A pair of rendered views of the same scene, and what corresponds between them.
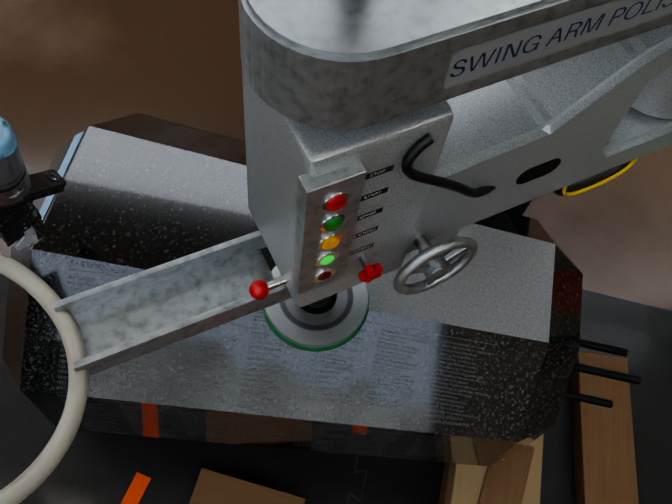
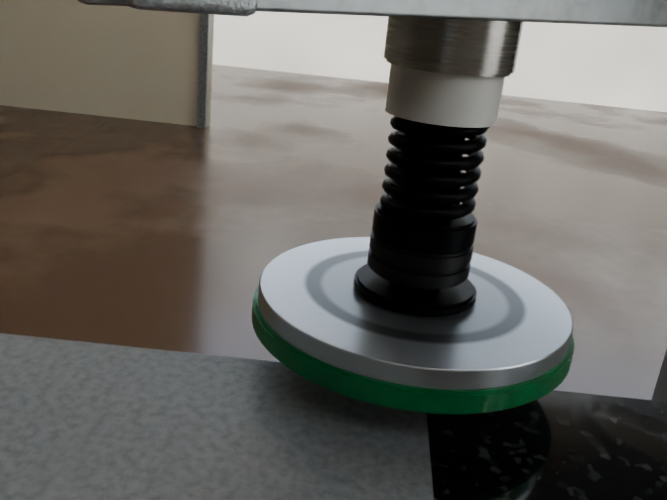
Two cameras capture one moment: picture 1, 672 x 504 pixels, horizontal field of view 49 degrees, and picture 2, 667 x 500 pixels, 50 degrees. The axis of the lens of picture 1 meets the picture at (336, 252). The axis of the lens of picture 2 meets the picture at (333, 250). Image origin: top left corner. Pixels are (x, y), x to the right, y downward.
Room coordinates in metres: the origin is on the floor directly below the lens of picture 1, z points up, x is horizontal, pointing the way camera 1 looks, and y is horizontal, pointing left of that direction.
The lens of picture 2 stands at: (1.08, -0.04, 1.07)
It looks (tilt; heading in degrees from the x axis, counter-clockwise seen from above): 21 degrees down; 179
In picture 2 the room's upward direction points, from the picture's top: 6 degrees clockwise
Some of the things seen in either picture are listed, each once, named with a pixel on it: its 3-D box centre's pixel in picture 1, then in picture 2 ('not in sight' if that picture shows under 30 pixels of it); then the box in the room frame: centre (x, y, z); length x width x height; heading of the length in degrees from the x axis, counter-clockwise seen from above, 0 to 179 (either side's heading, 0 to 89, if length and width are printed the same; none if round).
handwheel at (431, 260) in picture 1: (425, 248); not in sight; (0.60, -0.14, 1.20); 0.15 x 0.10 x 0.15; 124
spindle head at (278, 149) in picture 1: (379, 156); not in sight; (0.68, -0.04, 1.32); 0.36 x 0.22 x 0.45; 124
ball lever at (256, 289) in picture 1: (272, 284); not in sight; (0.50, 0.09, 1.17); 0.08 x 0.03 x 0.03; 124
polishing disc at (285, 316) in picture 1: (315, 297); (413, 298); (0.63, 0.02, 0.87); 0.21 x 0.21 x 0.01
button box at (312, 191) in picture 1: (324, 232); not in sight; (0.50, 0.02, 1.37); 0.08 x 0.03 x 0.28; 124
